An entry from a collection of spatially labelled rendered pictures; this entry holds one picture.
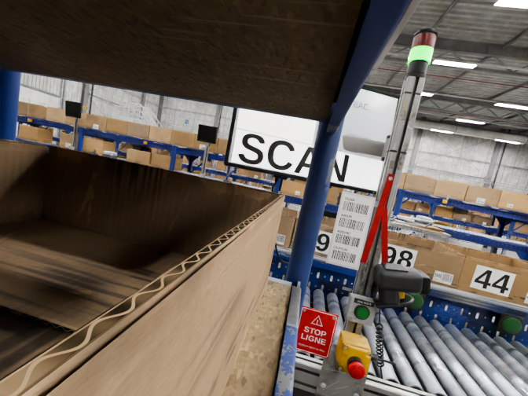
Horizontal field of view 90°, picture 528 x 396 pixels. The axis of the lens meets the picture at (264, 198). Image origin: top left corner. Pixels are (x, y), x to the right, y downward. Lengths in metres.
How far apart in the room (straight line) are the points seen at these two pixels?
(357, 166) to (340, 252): 0.26
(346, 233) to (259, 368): 0.57
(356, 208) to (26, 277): 0.64
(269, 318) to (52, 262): 0.19
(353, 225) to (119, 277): 0.59
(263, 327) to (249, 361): 0.04
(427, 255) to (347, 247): 0.77
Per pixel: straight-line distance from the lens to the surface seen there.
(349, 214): 0.72
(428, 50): 0.82
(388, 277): 0.72
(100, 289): 0.25
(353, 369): 0.76
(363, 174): 0.84
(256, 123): 0.74
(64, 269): 0.28
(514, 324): 1.62
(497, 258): 1.94
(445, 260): 1.50
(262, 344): 0.22
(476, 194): 6.68
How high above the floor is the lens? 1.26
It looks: 6 degrees down
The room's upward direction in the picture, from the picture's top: 11 degrees clockwise
